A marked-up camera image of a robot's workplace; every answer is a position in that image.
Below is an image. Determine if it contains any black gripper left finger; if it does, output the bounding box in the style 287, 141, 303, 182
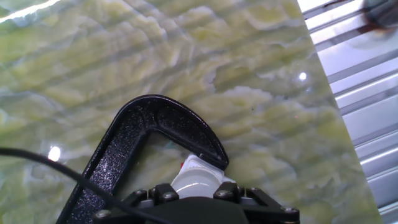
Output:
93, 183, 180, 224

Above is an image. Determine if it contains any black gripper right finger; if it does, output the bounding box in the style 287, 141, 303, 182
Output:
213, 182, 301, 224

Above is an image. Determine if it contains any white light bulb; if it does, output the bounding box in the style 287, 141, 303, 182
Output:
170, 169, 225, 200

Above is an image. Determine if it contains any black C-clamp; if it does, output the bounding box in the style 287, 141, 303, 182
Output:
55, 94, 230, 224

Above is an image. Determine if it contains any green marble pattern mat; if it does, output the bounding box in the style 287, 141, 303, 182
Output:
0, 0, 383, 224

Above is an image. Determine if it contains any glass beaker with dark liquid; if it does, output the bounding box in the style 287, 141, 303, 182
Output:
362, 0, 398, 32

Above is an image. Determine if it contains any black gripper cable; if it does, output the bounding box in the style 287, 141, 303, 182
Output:
0, 147, 170, 224

